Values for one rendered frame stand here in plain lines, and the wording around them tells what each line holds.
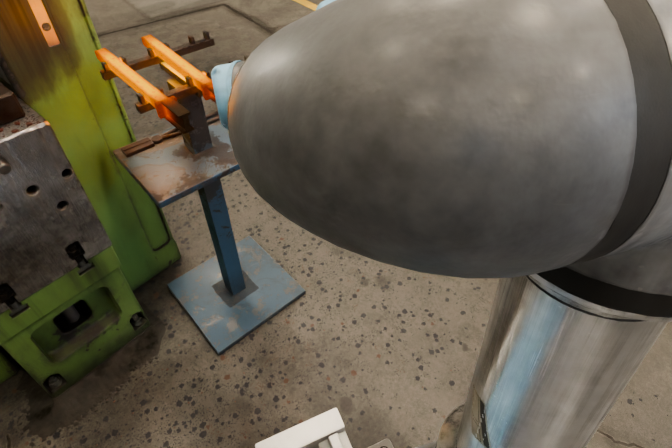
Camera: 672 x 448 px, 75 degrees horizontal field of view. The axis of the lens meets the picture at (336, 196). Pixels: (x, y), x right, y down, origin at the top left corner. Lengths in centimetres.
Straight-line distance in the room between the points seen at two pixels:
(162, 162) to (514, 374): 116
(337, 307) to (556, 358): 154
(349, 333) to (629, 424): 95
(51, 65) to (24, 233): 45
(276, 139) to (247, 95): 3
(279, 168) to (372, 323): 161
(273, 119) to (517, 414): 25
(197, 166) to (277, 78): 114
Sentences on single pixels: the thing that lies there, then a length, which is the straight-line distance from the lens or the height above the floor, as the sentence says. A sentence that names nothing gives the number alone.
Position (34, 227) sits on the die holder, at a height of 66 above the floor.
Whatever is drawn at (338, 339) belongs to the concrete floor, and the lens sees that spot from 172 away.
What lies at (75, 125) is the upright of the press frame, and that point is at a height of 76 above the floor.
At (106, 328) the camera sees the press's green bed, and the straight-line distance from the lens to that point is 174.
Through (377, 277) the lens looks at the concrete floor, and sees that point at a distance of 188.
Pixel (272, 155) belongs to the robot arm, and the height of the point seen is 140.
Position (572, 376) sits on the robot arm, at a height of 126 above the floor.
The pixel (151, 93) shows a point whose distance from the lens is 110.
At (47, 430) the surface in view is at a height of 0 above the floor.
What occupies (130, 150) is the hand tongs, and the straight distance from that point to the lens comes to 140.
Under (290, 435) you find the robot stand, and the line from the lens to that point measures 77.
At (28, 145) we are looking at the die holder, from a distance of 127.
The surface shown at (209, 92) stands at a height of 98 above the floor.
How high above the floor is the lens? 150
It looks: 43 degrees down
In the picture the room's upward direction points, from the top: straight up
